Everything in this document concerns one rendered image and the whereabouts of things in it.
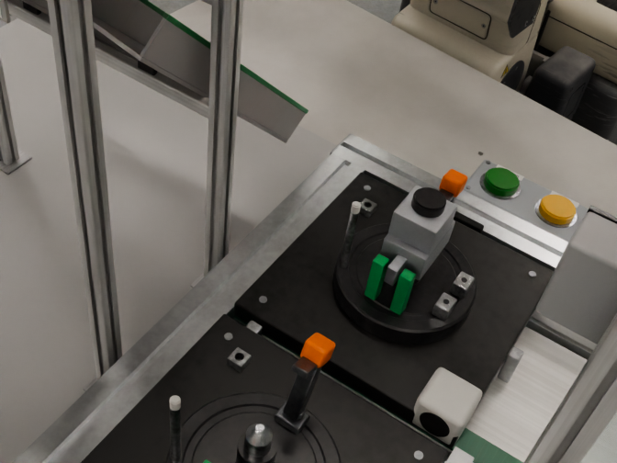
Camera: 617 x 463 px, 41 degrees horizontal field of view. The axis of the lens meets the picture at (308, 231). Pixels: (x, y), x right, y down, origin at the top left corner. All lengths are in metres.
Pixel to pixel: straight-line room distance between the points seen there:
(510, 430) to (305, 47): 0.72
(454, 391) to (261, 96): 0.35
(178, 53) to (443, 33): 0.86
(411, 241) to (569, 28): 1.03
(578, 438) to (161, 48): 0.44
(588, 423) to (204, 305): 0.39
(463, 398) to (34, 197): 0.58
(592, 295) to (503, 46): 0.98
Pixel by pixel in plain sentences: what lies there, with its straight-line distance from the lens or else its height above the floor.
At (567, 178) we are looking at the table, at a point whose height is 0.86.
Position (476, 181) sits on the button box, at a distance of 0.98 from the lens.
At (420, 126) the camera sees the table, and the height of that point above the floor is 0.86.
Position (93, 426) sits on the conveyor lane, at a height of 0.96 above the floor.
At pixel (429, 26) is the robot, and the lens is 1.53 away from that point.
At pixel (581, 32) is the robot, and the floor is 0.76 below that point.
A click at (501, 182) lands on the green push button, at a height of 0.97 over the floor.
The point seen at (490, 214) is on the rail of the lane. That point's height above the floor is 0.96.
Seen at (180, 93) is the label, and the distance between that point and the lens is 0.79.
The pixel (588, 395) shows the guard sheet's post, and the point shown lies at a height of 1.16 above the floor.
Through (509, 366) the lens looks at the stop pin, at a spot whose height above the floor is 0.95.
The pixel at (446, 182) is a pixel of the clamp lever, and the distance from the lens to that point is 0.80.
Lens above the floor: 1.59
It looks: 46 degrees down
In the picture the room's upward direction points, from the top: 9 degrees clockwise
